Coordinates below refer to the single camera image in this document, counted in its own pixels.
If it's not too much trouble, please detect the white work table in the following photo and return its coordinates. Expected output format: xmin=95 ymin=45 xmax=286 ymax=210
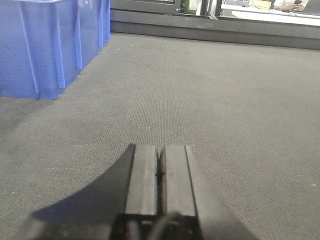
xmin=221 ymin=4 xmax=320 ymax=27

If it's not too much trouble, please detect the black metal frame cart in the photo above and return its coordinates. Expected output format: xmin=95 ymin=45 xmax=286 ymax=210
xmin=110 ymin=0 xmax=185 ymax=16

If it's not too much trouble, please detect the person in white shirt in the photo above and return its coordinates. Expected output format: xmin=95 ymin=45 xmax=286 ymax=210
xmin=273 ymin=0 xmax=308 ymax=11

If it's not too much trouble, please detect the grey laptop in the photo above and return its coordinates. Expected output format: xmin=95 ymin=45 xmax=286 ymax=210
xmin=302 ymin=0 xmax=320 ymax=16

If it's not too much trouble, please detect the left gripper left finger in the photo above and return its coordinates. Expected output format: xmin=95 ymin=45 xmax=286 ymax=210
xmin=14 ymin=143 xmax=157 ymax=240

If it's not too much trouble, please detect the blue plastic crate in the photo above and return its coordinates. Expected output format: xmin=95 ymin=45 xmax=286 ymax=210
xmin=0 ymin=0 xmax=111 ymax=100

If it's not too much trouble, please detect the dark conveyor side rail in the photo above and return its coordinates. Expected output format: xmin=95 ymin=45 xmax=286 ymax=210
xmin=110 ymin=9 xmax=320 ymax=50

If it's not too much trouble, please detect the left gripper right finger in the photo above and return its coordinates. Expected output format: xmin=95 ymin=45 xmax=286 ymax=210
xmin=161 ymin=144 xmax=257 ymax=240

